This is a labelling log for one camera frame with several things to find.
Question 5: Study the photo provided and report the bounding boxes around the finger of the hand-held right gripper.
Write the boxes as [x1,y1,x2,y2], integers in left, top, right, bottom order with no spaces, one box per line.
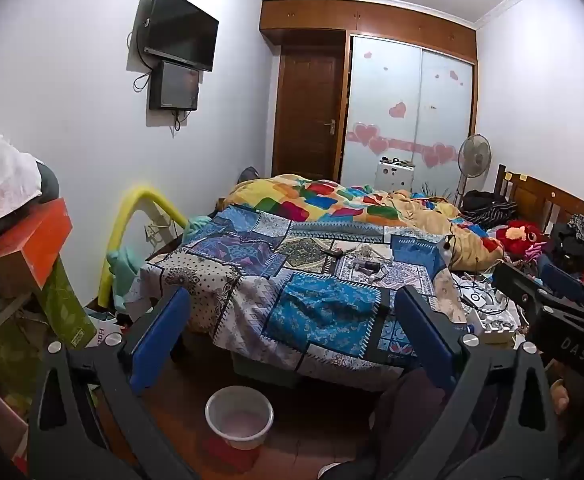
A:
[536,257,584,307]
[492,261,545,313]

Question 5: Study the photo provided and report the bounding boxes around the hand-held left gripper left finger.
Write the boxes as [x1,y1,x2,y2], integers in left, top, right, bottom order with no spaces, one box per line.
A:
[27,285,197,480]

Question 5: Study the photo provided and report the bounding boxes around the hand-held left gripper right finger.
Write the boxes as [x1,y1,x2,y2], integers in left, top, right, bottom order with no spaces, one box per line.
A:
[394,285,560,480]

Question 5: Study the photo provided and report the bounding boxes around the white plastic basin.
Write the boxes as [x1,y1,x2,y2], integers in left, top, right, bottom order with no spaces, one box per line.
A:
[205,386,275,451]

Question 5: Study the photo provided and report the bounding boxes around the person's right hand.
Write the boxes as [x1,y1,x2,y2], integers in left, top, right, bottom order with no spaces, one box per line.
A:
[550,380,573,417]

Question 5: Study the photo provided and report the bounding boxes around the white printed cloth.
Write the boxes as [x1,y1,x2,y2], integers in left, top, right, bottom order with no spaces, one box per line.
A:
[452,272,520,347]

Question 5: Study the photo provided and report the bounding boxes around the black patterned bag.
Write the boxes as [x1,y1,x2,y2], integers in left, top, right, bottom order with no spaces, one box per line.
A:
[546,214,584,272]

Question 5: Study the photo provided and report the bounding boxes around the red plush toy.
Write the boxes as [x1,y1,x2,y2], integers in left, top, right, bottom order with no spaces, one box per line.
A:
[496,219,546,257]

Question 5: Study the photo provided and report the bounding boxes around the white red plastic bag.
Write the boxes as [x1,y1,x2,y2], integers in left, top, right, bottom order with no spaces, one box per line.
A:
[91,319,124,350]

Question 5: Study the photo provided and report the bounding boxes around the dark striped cloth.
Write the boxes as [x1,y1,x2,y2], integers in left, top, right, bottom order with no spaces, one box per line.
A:
[460,190,518,229]

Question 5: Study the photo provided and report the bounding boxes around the teal cloth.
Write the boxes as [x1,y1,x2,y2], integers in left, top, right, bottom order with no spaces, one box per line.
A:
[106,214,213,311]

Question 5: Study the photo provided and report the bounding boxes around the wooden bed headboard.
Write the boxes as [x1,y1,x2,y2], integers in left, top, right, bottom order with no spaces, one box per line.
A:
[494,164,584,243]

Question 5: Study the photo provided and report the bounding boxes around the green cardboard box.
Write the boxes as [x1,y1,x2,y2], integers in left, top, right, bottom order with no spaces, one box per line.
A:
[36,254,99,350]

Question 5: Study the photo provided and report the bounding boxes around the person's leg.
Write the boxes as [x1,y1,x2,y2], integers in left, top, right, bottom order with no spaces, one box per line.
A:
[319,374,453,480]

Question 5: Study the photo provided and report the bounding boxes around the crumpled white tissue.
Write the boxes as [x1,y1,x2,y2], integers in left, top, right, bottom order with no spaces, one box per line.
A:
[354,242,393,262]

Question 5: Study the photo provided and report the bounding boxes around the standing electric fan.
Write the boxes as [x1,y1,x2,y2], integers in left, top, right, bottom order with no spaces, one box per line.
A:
[456,134,492,207]

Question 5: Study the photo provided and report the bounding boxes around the blue patterned blanket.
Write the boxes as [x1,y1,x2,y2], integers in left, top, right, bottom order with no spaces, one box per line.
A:
[139,204,468,377]

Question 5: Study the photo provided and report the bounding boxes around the orange cardboard box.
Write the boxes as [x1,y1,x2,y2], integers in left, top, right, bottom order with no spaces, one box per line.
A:
[0,197,74,297]

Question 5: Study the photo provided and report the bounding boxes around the small white cabinet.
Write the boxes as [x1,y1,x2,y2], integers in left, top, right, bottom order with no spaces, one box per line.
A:
[376,157,417,192]

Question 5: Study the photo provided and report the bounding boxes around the colourful patchwork quilt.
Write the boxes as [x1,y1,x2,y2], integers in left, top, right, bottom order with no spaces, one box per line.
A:
[221,174,506,272]

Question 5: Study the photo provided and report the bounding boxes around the dark grey cushion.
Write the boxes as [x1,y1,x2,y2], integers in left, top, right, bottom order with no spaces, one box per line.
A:
[33,159,61,202]

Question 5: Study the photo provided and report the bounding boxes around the pink heart stickers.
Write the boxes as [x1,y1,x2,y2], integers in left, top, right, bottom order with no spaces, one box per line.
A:
[347,50,465,170]

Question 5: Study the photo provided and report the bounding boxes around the wardrobe with frosted sliding doors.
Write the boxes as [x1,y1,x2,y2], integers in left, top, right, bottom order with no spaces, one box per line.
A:
[341,34,475,197]

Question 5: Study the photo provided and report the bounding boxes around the brown wooden door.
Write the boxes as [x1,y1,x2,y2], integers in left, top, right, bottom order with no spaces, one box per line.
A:
[273,44,347,182]

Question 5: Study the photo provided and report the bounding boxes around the wooden overhead cabinet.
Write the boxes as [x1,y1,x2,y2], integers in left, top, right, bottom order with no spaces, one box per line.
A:
[259,0,477,66]

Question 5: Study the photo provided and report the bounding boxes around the black earphone cable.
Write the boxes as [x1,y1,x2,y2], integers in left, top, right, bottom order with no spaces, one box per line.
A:
[440,232,503,272]

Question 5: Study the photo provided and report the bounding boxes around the yellow foam bed rail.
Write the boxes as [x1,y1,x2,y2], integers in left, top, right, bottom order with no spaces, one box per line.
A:
[97,186,191,309]

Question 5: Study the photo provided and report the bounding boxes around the small black wall monitor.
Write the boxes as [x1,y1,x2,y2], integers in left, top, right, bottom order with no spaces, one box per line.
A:
[148,60,203,112]

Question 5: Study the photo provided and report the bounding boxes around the black wall-mounted television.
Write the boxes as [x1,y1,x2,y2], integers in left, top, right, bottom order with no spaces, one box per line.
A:
[142,0,220,72]

